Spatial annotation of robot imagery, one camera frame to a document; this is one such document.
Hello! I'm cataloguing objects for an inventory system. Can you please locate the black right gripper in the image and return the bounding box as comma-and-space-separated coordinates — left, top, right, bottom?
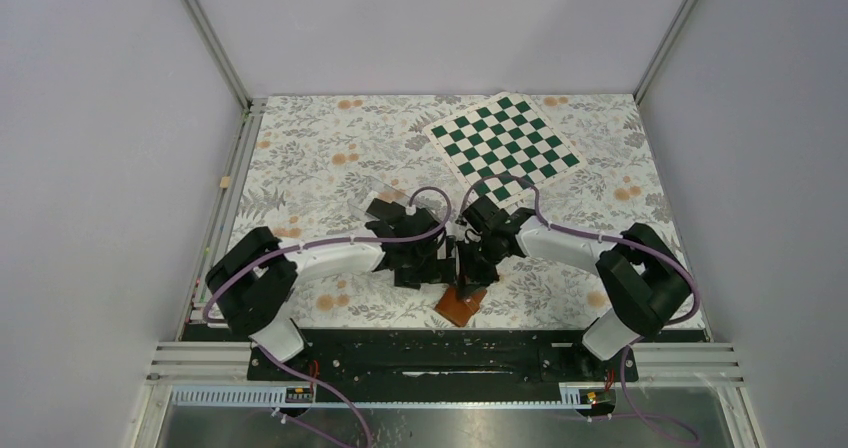
456, 234, 504, 301

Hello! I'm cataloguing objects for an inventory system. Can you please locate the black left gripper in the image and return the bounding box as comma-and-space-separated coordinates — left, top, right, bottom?
397, 236, 457, 290

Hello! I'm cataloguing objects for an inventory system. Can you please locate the brown leather card holder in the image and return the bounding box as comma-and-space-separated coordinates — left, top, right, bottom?
434, 285, 487, 328

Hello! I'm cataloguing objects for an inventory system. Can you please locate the clear acrylic card box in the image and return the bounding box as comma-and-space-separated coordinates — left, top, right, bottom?
347, 177, 440, 228

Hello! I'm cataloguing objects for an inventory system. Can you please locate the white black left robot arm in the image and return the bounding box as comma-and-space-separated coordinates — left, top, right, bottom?
202, 198, 449, 379

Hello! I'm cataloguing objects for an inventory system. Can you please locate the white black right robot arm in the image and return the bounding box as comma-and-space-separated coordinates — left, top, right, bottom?
455, 197, 694, 380

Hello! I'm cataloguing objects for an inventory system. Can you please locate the green white checkered mat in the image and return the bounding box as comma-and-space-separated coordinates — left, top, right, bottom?
423, 92, 586, 208

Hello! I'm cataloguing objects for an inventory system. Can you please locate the floral patterned table cloth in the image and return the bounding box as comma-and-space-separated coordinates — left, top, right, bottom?
230, 94, 683, 329

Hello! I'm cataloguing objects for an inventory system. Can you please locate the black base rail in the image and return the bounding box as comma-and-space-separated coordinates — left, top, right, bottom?
286, 328, 639, 403

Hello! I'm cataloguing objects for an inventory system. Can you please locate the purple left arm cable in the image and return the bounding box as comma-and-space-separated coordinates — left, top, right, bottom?
201, 186, 453, 448

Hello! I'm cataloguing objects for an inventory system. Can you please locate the white slotted cable duct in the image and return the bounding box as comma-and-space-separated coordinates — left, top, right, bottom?
172, 381, 601, 410

